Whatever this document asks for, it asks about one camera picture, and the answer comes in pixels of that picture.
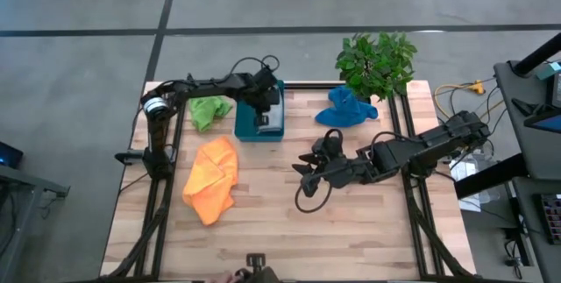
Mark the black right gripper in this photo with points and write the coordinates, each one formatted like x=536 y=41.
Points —
x=342 y=169

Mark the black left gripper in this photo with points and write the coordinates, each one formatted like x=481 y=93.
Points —
x=263 y=94

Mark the grey microfiber towel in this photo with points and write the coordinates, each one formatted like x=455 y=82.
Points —
x=274 y=121

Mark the green microfiber towel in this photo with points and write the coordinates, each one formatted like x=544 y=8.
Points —
x=206 y=110

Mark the orange microfiber towel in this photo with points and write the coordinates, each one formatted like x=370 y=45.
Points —
x=212 y=182

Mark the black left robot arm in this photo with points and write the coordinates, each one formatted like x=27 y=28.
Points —
x=206 y=85

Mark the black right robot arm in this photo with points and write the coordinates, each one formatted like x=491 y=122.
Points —
x=438 y=143

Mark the blue microfiber towel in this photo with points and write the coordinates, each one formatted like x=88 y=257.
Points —
x=346 y=112

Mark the teal plastic bin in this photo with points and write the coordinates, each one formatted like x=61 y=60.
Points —
x=245 y=127

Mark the small black square device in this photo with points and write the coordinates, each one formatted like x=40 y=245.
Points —
x=255 y=261

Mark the green leafy potted tree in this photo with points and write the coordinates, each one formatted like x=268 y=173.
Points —
x=377 y=64

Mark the person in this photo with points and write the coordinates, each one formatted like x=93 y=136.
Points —
x=258 y=276

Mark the white paper sheet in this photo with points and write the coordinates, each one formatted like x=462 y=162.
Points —
x=466 y=173

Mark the black desk beam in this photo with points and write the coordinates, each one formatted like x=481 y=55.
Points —
x=491 y=175

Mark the yellow plug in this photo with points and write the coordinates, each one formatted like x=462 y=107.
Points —
x=477 y=87

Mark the small black desk item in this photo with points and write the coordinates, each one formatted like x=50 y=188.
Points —
x=521 y=105

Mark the black power adapter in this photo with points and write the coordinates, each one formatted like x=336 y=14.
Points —
x=510 y=262

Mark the dark grey desk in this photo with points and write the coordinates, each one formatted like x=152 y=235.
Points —
x=539 y=156
x=552 y=265

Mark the tablet with blue screen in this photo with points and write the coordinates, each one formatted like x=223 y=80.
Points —
x=548 y=123

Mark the backlit black keyboard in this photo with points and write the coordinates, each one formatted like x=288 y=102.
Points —
x=552 y=217

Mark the grey metal shelf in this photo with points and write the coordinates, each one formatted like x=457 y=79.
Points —
x=26 y=182

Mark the black slanted pole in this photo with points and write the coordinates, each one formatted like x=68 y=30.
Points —
x=537 y=55

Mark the small teal box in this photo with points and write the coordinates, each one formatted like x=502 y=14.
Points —
x=548 y=70

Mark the blue lit black device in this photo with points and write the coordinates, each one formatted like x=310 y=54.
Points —
x=9 y=155

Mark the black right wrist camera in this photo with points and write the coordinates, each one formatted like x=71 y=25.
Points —
x=310 y=186

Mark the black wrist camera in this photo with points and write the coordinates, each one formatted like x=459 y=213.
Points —
x=262 y=121
x=310 y=186

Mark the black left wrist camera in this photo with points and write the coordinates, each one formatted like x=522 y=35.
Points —
x=262 y=121

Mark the black aluminium table frame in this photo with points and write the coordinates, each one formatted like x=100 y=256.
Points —
x=315 y=85

